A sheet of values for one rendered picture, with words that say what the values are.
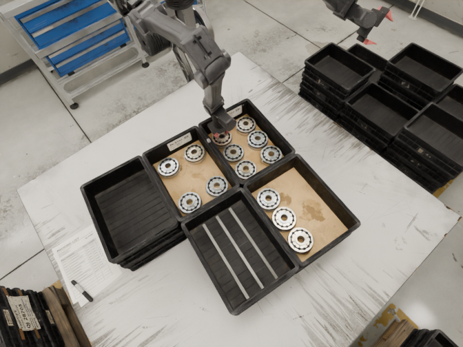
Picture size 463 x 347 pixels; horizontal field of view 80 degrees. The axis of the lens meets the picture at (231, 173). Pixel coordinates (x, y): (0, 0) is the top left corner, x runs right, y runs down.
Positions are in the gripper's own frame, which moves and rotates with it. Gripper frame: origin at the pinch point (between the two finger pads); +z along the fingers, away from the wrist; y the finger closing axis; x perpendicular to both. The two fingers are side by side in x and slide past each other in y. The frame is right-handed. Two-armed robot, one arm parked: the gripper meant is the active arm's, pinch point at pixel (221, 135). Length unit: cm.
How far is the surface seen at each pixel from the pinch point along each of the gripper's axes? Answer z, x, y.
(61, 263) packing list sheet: 16, -11, -95
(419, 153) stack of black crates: 39, -53, 105
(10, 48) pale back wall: 62, 252, -109
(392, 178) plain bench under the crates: 17, -60, 64
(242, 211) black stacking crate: 3.8, -38.3, -11.8
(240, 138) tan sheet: 4.3, -4.3, 8.1
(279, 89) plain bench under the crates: 18, 22, 52
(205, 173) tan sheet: 4.0, -12.6, -16.5
